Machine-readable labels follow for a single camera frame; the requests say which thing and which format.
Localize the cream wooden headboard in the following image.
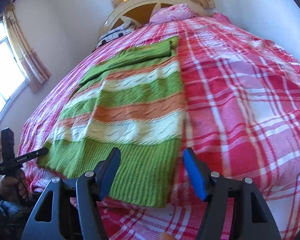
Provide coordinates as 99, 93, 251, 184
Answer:
99, 0, 213, 43

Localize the person's left hand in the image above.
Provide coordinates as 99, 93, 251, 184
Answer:
0, 170, 28, 203

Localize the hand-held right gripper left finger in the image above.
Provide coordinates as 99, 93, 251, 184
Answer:
21, 147, 122, 240

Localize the green orange striped knit sweater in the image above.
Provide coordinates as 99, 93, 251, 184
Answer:
37, 35, 187, 208

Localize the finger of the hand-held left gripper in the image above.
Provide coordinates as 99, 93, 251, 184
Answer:
27, 147, 49, 160

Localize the white patterned pillow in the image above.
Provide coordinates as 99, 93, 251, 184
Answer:
99, 22, 135, 45

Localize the beige floral side curtain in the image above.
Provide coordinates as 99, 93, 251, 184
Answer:
2, 4, 52, 93

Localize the red plaid bed sheet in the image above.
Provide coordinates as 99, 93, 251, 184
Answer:
17, 12, 300, 240

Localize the pink pillow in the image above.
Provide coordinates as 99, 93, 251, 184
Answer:
150, 4, 198, 24

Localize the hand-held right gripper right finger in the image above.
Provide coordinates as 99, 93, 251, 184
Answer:
182, 147, 282, 240

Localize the pink cloth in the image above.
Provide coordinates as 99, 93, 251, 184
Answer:
212, 12, 230, 23

